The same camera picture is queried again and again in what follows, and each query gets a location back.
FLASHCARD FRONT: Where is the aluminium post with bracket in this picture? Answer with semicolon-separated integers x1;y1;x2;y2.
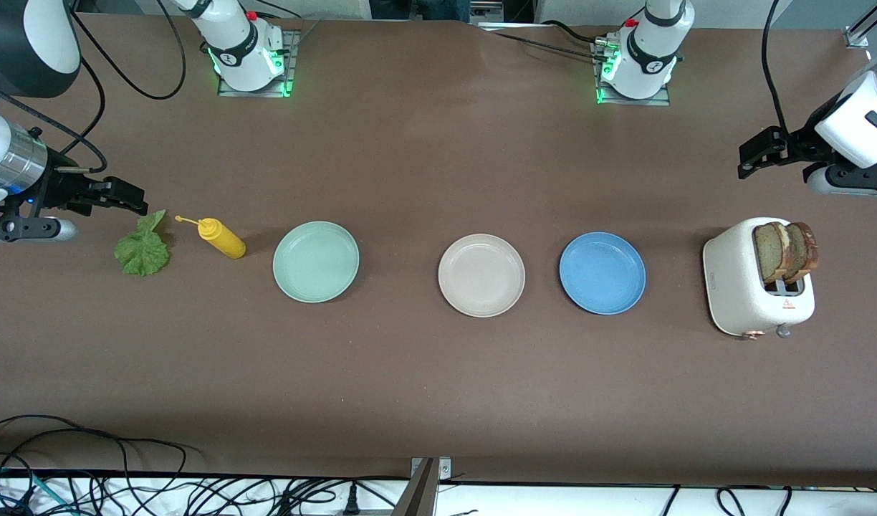
392;457;454;516

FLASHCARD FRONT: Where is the yellow mustard squeeze bottle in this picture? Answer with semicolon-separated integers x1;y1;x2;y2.
175;215;247;259

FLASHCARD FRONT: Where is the green lettuce leaf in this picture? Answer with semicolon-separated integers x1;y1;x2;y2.
114;209;172;277

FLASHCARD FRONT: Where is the thick black base cable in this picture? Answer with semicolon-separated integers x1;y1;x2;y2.
541;20;611;44

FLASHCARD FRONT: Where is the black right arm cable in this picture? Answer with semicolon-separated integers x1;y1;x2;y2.
0;0;188;176

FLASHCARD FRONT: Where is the beige plate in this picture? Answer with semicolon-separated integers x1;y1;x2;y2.
438;234;526;318

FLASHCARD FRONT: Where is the black looping cable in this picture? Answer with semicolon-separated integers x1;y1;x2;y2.
0;414;203;495

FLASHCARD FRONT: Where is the thin black base cable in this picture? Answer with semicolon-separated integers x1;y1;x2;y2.
490;32;598;58

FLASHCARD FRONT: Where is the white toaster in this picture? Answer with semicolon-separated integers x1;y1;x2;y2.
702;217;816;339

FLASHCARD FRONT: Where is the brown toast bread slice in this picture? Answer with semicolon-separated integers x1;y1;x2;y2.
753;222;790;282
782;221;820;284

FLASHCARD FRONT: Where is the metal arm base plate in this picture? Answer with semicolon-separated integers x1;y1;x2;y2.
216;29;301;98
591;39;672;107

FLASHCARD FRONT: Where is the blue plate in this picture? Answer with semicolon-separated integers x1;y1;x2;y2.
559;231;647;315

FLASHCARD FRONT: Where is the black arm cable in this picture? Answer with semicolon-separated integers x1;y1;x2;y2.
0;0;188;176
762;0;790;137

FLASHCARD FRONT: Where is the aluminium frame profile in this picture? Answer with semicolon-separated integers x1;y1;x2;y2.
471;0;536;29

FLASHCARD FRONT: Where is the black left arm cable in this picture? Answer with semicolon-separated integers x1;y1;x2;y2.
762;0;790;137

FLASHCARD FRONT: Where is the teal cable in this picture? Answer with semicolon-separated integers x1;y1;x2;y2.
0;466;77;516

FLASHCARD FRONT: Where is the mint green plate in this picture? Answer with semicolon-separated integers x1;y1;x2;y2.
272;221;360;304

